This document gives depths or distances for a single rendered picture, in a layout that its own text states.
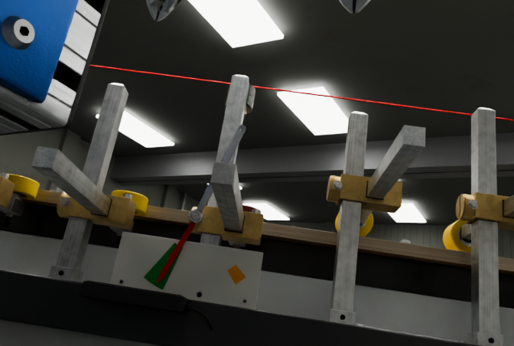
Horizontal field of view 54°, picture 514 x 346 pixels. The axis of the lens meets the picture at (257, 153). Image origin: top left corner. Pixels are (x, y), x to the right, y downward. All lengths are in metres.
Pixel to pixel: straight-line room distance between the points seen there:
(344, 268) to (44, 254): 0.67
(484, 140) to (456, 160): 5.99
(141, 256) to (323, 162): 6.72
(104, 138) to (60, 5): 0.80
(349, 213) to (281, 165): 6.92
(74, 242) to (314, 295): 0.51
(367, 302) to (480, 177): 0.36
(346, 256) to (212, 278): 0.24
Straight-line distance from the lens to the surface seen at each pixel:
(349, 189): 0.96
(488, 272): 1.00
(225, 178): 0.66
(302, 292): 1.14
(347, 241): 0.94
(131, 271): 0.94
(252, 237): 0.92
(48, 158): 0.75
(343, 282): 0.93
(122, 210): 0.97
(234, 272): 0.92
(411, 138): 0.73
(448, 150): 7.13
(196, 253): 0.93
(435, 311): 1.19
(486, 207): 1.02
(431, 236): 11.56
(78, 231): 0.99
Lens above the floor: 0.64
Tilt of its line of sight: 21 degrees up
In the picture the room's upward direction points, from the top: 9 degrees clockwise
